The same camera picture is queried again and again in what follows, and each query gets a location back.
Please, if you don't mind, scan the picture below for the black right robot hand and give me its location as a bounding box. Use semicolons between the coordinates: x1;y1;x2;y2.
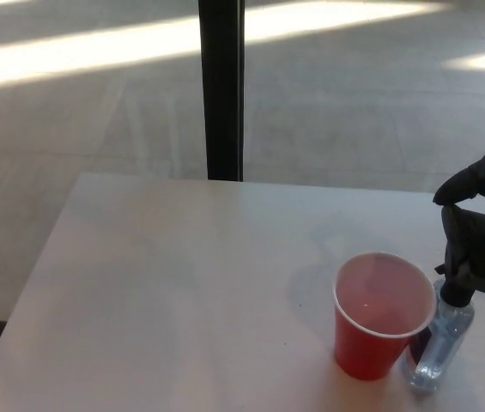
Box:
433;148;485;299

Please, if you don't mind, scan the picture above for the clear soap bottle black pump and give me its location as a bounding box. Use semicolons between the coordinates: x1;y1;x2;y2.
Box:
404;264;476;391

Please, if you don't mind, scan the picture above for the red plastic cup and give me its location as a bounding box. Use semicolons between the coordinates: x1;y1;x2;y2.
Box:
331;251;438;381

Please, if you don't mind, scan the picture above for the black window frame post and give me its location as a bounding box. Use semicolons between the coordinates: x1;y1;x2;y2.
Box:
197;0;246;182

